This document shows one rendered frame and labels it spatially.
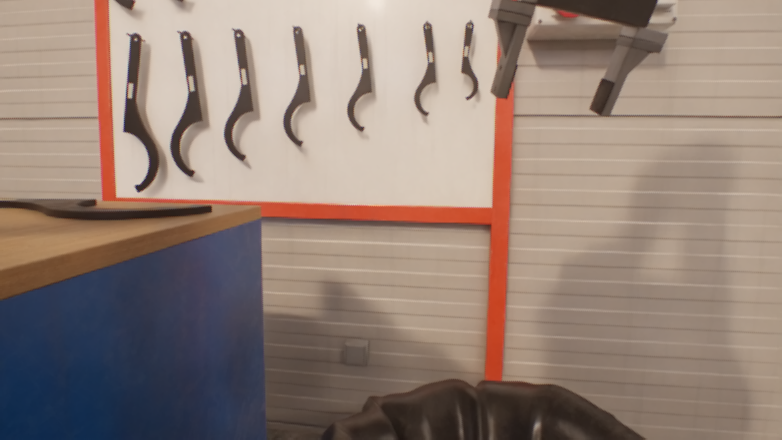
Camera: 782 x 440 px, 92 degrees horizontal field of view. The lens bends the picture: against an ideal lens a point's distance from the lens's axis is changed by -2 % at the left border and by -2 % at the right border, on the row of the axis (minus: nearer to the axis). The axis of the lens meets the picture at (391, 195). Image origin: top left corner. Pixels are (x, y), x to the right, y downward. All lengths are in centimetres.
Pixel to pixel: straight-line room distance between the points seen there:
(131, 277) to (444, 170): 98
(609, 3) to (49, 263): 59
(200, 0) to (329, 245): 97
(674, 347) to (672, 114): 76
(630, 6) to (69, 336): 64
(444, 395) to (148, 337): 44
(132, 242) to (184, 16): 122
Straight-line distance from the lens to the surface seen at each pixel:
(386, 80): 132
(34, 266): 44
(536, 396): 71
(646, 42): 54
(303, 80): 134
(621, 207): 145
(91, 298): 49
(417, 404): 67
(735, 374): 178
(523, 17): 47
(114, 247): 50
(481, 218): 129
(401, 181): 129
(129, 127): 165
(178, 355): 62
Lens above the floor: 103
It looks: 5 degrees down
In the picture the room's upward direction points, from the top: 1 degrees clockwise
